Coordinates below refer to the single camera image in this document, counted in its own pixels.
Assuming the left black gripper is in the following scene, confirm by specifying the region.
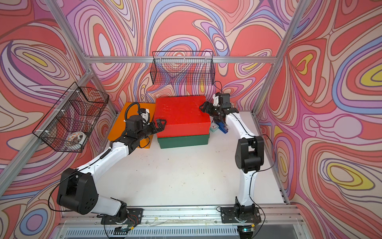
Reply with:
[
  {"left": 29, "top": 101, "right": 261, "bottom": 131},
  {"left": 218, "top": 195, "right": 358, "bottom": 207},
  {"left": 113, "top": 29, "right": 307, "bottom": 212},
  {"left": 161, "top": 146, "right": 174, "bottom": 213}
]
[{"left": 136, "top": 119, "right": 167, "bottom": 142}]

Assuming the red shoebox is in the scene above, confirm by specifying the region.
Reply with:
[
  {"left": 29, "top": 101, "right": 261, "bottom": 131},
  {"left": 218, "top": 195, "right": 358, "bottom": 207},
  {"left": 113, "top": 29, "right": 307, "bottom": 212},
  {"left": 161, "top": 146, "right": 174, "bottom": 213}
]
[{"left": 154, "top": 96, "right": 211, "bottom": 138}]

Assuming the orange shoebox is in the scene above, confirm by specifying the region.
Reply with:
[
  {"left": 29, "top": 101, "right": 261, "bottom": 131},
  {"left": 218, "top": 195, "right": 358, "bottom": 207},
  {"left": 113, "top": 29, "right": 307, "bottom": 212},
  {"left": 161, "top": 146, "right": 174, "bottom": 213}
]
[{"left": 107, "top": 102, "right": 156, "bottom": 149}]

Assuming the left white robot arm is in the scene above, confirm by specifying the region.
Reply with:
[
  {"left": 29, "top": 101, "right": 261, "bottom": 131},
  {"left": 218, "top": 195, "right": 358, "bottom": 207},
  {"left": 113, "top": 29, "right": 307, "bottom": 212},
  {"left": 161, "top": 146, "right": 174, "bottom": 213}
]
[{"left": 56, "top": 115, "right": 167, "bottom": 218}]

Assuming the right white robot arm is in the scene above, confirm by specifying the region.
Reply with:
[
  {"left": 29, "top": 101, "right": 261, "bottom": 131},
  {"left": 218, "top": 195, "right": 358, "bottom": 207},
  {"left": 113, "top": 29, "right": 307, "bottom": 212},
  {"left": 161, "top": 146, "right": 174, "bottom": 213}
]
[{"left": 200, "top": 93, "right": 264, "bottom": 222}]

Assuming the small teal alarm clock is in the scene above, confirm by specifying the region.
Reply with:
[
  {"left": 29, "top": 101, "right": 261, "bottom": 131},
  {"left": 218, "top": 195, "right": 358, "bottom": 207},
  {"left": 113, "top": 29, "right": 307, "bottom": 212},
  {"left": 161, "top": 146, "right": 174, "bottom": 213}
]
[{"left": 210, "top": 122, "right": 219, "bottom": 132}]

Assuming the green shoebox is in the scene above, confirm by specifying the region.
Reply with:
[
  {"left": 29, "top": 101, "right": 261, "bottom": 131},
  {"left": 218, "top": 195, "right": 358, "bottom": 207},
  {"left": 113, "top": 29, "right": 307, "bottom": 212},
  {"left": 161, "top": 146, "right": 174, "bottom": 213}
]
[{"left": 158, "top": 134, "right": 210, "bottom": 149}]

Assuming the blue black stapler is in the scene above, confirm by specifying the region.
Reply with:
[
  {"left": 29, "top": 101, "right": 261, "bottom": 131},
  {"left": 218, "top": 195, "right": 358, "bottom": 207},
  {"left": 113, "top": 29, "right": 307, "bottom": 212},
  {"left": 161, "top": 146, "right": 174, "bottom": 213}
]
[{"left": 215, "top": 121, "right": 228, "bottom": 134}]

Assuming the patterned bowl in basket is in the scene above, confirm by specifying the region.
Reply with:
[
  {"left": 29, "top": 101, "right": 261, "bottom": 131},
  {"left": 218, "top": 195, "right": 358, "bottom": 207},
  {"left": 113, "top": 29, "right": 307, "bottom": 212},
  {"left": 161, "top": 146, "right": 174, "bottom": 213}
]
[{"left": 65, "top": 131, "right": 87, "bottom": 150}]

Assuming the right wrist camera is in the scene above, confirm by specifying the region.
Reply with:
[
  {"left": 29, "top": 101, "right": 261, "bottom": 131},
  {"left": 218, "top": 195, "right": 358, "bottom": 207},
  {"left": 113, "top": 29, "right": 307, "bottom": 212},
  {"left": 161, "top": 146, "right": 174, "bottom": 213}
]
[{"left": 213, "top": 93, "right": 221, "bottom": 108}]

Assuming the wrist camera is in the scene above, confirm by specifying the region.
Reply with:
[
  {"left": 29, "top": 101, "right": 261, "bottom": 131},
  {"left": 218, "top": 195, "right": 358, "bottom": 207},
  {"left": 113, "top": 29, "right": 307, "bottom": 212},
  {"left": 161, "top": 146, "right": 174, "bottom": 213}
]
[
  {"left": 138, "top": 108, "right": 150, "bottom": 124},
  {"left": 213, "top": 93, "right": 221, "bottom": 108}
]

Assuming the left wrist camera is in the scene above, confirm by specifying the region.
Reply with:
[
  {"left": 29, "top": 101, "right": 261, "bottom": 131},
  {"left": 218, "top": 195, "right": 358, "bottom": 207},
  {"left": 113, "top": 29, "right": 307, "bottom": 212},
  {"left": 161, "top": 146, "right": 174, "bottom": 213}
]
[{"left": 138, "top": 108, "right": 150, "bottom": 124}]

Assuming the black wire basket back wall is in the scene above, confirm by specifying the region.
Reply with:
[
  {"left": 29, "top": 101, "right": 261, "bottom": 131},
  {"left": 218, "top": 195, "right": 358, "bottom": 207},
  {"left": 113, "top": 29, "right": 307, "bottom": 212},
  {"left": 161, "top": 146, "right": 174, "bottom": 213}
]
[{"left": 150, "top": 50, "right": 215, "bottom": 86}]

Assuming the black wire basket wall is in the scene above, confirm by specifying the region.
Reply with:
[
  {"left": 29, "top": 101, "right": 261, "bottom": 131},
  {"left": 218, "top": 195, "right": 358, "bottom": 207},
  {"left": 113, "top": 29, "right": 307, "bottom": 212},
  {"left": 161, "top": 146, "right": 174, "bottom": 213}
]
[
  {"left": 150, "top": 50, "right": 215, "bottom": 86},
  {"left": 32, "top": 83, "right": 109, "bottom": 153}
]

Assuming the black wire basket left wall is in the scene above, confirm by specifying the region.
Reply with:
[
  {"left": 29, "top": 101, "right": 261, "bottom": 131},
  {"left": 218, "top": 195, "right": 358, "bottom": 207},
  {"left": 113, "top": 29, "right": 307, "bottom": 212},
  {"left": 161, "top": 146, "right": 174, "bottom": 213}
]
[{"left": 32, "top": 83, "right": 109, "bottom": 153}]

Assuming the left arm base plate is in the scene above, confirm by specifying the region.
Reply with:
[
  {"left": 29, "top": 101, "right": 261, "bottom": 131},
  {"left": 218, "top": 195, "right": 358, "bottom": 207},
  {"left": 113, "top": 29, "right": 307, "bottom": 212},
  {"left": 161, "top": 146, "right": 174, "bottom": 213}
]
[{"left": 99, "top": 208, "right": 144, "bottom": 228}]

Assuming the aluminium front rail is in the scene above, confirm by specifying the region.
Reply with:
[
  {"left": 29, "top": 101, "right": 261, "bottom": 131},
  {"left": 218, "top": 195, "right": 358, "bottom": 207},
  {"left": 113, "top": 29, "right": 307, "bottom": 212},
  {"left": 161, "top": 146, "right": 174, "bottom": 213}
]
[{"left": 51, "top": 205, "right": 313, "bottom": 239}]

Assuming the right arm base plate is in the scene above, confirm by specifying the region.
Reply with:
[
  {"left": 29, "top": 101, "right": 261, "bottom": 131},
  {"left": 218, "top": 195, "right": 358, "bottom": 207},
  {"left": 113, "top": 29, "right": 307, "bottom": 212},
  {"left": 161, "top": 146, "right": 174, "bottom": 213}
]
[{"left": 216, "top": 205, "right": 262, "bottom": 225}]

